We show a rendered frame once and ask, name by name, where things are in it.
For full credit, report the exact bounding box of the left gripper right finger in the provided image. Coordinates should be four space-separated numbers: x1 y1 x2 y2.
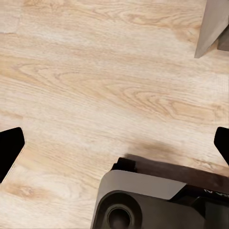
214 127 229 165

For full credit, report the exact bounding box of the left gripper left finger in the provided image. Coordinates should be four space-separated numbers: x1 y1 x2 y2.
0 127 25 184

